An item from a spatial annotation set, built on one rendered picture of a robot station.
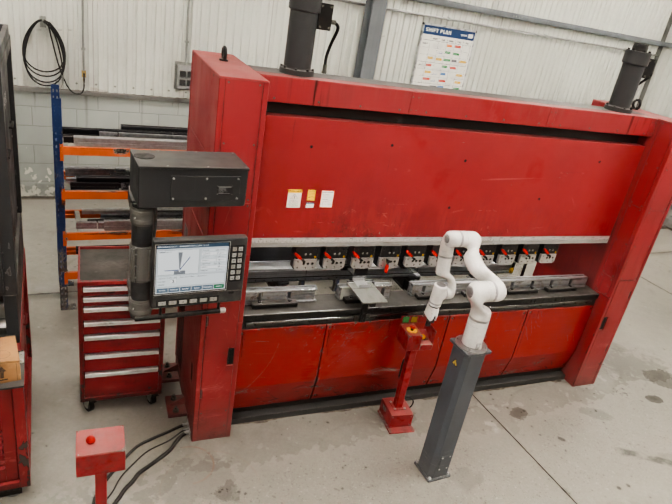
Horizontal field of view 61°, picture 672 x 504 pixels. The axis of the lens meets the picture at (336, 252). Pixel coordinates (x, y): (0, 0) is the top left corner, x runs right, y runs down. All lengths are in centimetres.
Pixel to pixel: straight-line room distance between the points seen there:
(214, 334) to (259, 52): 469
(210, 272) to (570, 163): 272
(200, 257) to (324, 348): 141
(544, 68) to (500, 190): 602
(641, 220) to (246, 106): 316
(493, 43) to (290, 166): 628
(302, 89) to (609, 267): 298
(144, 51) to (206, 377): 450
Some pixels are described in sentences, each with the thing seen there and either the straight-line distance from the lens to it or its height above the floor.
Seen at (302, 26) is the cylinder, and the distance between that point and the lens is 327.
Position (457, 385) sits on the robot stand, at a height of 76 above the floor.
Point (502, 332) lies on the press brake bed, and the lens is 468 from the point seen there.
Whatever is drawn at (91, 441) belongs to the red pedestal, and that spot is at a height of 82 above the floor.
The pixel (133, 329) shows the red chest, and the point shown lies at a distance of 382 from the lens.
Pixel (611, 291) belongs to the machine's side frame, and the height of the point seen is 95.
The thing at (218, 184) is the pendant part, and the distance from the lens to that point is 270.
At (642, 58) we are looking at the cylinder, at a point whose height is 268.
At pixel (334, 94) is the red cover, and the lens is 330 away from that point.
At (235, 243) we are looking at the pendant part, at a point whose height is 157.
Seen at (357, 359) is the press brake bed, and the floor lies 45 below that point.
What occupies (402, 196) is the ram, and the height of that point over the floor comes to 164.
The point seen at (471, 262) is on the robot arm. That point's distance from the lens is 340.
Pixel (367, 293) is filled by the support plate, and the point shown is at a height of 100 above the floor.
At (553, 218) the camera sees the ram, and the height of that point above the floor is 149.
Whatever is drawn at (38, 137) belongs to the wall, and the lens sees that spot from 735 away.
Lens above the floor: 275
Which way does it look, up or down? 24 degrees down
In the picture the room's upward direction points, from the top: 10 degrees clockwise
